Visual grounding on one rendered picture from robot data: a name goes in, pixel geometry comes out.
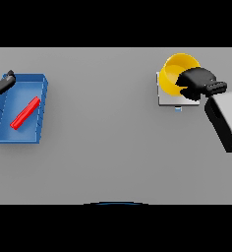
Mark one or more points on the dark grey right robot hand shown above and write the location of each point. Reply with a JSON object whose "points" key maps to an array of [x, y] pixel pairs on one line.
{"points": [[197, 82]]}

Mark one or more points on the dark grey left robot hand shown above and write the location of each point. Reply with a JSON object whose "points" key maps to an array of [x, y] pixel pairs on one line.
{"points": [[1, 84]]}

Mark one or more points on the yellow bowl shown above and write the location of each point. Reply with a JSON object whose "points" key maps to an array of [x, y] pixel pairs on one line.
{"points": [[173, 73]]}

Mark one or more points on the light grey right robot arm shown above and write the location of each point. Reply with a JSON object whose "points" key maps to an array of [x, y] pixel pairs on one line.
{"points": [[227, 121]]}

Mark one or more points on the pale square measuring scale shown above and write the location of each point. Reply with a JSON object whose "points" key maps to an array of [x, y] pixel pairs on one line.
{"points": [[173, 99]]}

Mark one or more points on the red beaker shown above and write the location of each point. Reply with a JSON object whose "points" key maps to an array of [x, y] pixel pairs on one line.
{"points": [[25, 113]]}

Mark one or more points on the blue tray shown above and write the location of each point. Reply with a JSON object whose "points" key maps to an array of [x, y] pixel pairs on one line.
{"points": [[18, 108]]}

